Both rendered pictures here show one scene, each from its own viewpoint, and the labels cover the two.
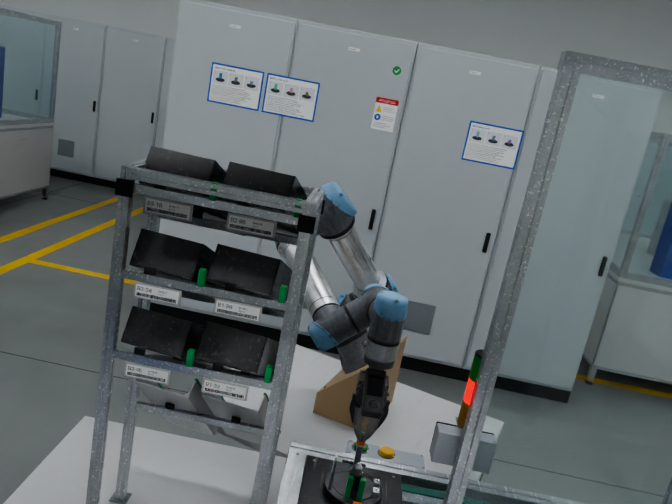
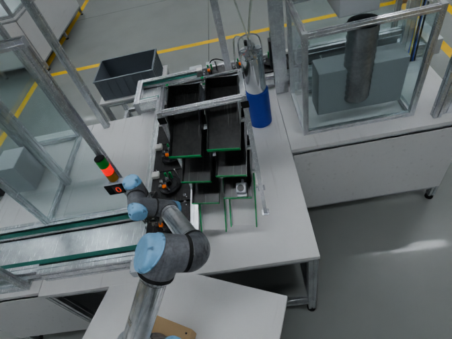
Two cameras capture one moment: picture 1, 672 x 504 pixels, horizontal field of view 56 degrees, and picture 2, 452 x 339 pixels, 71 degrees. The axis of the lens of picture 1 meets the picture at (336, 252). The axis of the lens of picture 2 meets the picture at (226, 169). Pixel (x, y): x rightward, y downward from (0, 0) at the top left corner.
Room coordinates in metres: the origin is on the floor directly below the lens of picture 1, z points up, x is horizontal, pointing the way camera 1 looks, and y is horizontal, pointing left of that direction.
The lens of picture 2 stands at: (2.24, 0.38, 2.37)
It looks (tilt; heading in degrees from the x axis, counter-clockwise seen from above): 48 degrees down; 188
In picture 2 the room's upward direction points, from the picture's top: 17 degrees counter-clockwise
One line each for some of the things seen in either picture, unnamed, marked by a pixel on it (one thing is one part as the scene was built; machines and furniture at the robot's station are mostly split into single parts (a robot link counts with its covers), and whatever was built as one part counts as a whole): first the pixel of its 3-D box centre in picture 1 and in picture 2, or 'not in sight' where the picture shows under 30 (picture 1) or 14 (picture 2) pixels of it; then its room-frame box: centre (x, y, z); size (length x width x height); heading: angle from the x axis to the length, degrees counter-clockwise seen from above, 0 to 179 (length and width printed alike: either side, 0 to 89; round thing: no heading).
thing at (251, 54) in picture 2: not in sight; (251, 63); (0.50, 0.47, 1.32); 0.14 x 0.14 x 0.38
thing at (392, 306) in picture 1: (388, 317); (134, 187); (1.37, -0.15, 1.38); 0.09 x 0.08 x 0.11; 11
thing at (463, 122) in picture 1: (437, 215); not in sight; (4.54, -0.67, 1.13); 0.80 x 0.54 x 2.25; 88
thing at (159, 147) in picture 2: not in sight; (170, 151); (0.79, -0.13, 1.01); 0.24 x 0.24 x 0.13; 89
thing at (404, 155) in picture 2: not in sight; (355, 144); (0.51, 1.18, 0.43); 1.11 x 0.68 x 0.86; 89
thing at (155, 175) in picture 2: not in sight; (168, 181); (1.04, -0.14, 1.01); 0.24 x 0.24 x 0.13; 89
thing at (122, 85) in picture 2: not in sight; (130, 74); (-0.77, -0.72, 0.73); 0.62 x 0.42 x 0.23; 89
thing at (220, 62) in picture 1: (223, 172); not in sight; (4.61, 0.93, 1.13); 0.80 x 0.54 x 2.25; 88
